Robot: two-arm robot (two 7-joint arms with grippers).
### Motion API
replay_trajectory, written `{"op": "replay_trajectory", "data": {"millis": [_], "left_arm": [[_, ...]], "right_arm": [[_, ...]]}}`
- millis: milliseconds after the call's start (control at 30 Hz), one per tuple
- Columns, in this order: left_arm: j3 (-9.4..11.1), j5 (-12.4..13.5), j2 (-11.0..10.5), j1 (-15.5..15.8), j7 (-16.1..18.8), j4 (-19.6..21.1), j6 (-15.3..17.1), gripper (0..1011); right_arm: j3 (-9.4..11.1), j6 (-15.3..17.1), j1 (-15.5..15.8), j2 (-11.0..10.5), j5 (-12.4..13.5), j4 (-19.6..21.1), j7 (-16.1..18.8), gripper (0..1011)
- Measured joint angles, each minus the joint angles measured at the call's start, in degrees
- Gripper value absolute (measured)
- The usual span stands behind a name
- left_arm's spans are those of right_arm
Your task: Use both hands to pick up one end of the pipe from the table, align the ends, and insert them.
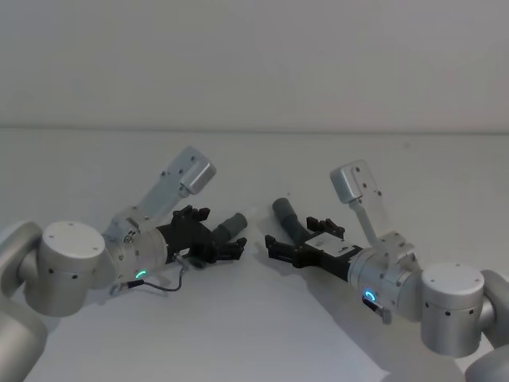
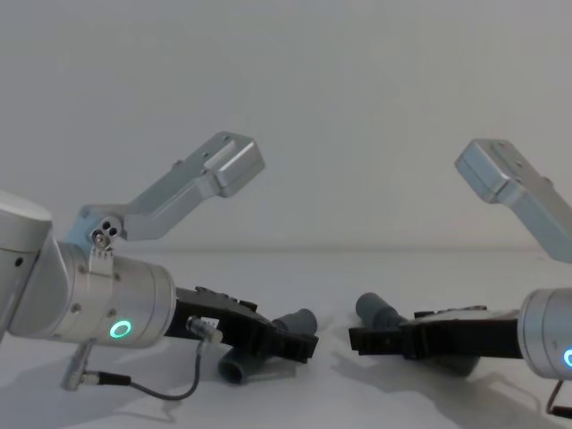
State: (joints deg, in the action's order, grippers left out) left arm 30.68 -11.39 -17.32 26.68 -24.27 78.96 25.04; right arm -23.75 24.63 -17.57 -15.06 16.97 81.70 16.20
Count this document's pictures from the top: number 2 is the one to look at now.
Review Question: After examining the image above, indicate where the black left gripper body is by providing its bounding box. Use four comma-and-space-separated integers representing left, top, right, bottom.
164, 285, 274, 359

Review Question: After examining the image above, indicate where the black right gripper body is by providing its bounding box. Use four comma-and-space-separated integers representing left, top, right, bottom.
399, 305, 527, 361

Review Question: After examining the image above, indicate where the grey plastic pipe elbow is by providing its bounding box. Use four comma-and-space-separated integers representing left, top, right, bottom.
217, 307, 319, 386
355, 291, 486, 381

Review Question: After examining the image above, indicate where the white table cloth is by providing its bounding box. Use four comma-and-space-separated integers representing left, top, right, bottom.
0, 248, 572, 429

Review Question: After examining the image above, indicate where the thin dark wrist cable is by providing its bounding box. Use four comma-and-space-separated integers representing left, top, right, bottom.
59, 315, 224, 400

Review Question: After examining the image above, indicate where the thin reddish wrist cable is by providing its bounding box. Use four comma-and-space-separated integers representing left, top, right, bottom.
547, 378, 572, 420

